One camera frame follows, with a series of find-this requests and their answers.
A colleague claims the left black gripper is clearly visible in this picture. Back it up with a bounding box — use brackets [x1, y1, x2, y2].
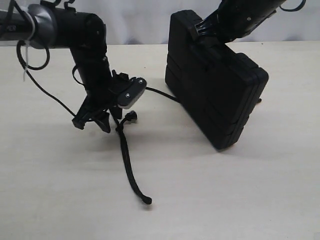
[72, 69, 130, 133]

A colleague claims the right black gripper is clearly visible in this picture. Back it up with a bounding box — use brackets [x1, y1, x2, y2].
[188, 0, 275, 43]

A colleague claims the black braided rope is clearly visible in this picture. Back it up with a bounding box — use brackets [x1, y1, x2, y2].
[109, 86, 263, 205]

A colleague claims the black plastic carrying case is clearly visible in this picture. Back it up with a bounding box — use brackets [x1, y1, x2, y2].
[165, 10, 269, 150]

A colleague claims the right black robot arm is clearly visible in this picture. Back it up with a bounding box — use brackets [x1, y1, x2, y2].
[189, 0, 284, 43]

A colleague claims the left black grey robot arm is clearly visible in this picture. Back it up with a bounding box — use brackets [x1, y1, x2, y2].
[0, 0, 134, 133]

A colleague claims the white backdrop curtain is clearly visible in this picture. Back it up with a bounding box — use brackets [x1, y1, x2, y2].
[0, 0, 320, 47]

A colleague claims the white zip tie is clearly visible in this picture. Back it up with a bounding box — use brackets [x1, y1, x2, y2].
[14, 1, 36, 82]

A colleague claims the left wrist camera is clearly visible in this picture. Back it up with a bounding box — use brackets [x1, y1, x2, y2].
[117, 77, 147, 110]

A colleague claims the thin black cable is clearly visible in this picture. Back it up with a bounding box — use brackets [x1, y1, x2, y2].
[16, 39, 83, 118]

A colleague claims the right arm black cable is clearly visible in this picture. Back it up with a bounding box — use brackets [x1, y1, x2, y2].
[278, 0, 307, 12]

